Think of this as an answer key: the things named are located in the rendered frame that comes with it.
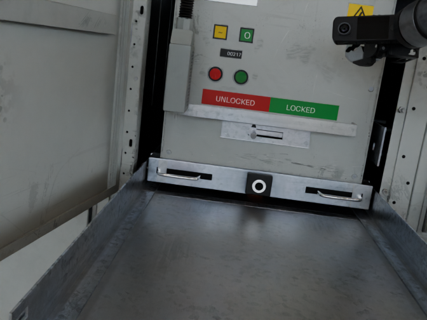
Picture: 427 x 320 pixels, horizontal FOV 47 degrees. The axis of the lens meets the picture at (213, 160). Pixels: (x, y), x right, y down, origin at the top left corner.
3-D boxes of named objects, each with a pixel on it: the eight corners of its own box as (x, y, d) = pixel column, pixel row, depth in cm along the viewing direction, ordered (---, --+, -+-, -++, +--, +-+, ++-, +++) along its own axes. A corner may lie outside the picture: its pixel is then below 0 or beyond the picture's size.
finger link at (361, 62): (358, 70, 98) (384, 61, 89) (351, 70, 97) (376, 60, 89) (359, 47, 98) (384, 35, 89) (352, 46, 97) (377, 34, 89)
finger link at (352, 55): (366, 71, 103) (391, 61, 94) (340, 68, 102) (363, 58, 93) (366, 56, 104) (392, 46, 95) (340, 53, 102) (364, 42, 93)
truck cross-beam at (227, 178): (368, 209, 118) (373, 186, 117) (146, 180, 120) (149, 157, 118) (363, 203, 123) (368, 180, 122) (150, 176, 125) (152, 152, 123)
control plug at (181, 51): (184, 113, 106) (193, 30, 102) (162, 111, 106) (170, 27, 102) (188, 109, 113) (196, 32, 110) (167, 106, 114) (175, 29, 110)
